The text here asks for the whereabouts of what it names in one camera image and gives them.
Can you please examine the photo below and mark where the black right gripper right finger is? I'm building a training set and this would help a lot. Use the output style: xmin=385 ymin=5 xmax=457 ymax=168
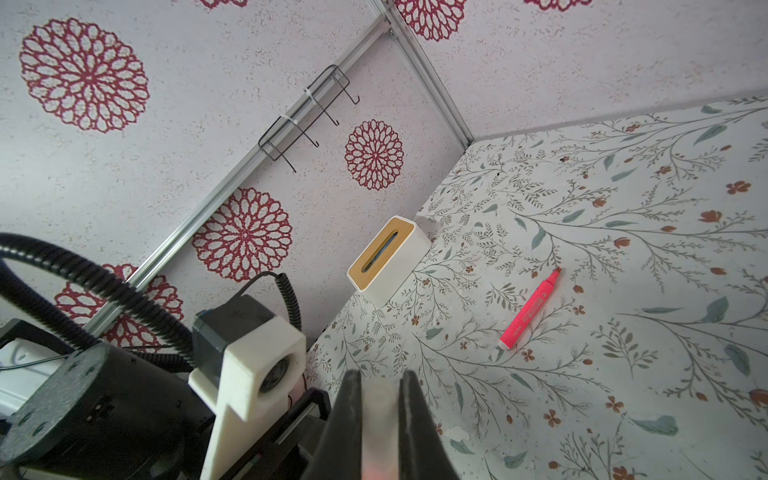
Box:
xmin=397 ymin=370 xmax=459 ymax=480

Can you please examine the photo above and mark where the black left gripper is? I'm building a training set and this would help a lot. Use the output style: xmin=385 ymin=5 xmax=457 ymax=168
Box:
xmin=222 ymin=388 xmax=331 ymax=479

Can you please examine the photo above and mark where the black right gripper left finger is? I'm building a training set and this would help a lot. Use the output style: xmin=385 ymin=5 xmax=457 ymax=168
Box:
xmin=302 ymin=370 xmax=363 ymax=480

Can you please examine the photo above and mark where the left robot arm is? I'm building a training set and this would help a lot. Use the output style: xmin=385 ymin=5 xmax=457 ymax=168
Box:
xmin=1 ymin=317 xmax=330 ymax=479

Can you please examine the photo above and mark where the white wooden-top tissue box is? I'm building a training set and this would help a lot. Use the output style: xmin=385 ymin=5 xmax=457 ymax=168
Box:
xmin=347 ymin=216 xmax=431 ymax=308

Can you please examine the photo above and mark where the black wire wall rack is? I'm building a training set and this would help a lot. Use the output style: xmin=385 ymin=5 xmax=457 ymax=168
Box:
xmin=257 ymin=64 xmax=360 ymax=173

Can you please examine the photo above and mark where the black corrugated left cable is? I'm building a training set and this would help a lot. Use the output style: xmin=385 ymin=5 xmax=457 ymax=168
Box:
xmin=0 ymin=232 xmax=196 ymax=373

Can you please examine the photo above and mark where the aluminium frame corner post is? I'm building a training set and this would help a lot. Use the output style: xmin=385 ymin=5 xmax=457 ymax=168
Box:
xmin=367 ymin=0 xmax=474 ymax=150

